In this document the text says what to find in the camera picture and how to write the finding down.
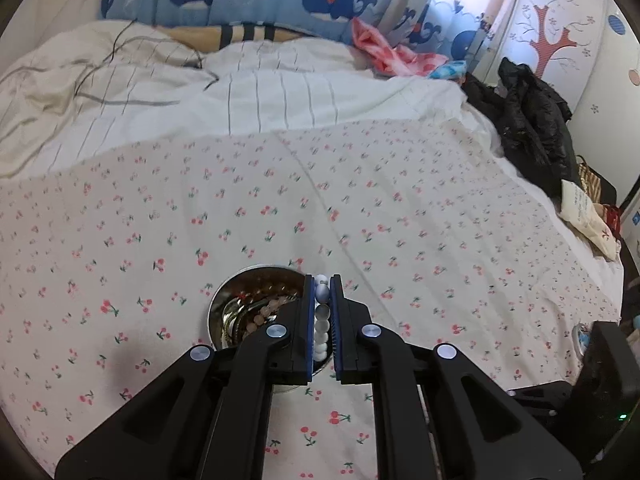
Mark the brown woven bag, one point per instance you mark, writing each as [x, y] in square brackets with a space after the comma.
[595, 180]

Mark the yellow black striped pillow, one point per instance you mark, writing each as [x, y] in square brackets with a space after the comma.
[200, 35]

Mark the blue patterned cloth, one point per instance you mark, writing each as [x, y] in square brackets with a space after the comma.
[450, 70]

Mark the cherry print bed sheet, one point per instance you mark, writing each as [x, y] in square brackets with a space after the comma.
[400, 210]

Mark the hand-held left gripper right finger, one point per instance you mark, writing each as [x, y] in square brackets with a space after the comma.
[335, 330]

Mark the black puffer jacket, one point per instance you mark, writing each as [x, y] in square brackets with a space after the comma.
[525, 120]

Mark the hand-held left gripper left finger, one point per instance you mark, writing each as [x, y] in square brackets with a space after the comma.
[309, 330]

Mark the cream canvas tote bag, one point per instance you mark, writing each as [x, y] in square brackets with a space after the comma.
[585, 215]

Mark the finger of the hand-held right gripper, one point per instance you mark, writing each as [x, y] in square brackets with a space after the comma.
[542, 402]

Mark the pink patterned cloth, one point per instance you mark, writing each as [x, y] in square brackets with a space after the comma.
[385, 52]

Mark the round metal tin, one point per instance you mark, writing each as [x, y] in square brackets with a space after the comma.
[225, 310]

